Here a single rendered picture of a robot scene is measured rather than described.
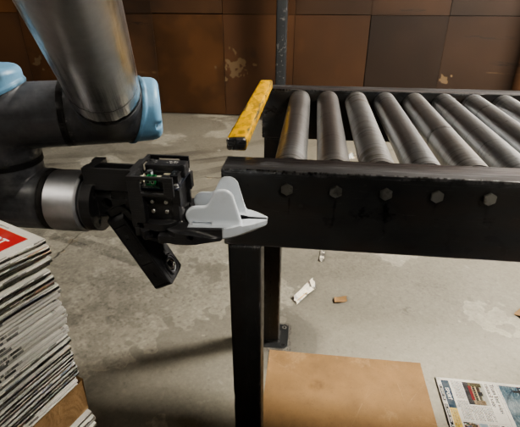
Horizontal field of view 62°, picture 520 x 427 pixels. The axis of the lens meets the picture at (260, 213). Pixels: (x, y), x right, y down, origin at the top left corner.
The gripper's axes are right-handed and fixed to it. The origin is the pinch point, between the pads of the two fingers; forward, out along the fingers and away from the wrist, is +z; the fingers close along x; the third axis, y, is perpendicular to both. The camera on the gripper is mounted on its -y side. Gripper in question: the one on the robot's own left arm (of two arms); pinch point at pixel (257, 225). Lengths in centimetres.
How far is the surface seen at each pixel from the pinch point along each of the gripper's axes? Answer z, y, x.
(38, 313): -17.8, -0.9, -16.8
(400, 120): 21.9, 3.5, 35.1
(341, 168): 10.2, 3.6, 10.6
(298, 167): 4.4, 3.6, 10.2
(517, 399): 67, -76, 44
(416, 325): 45, -76, 72
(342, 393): 19, -76, 41
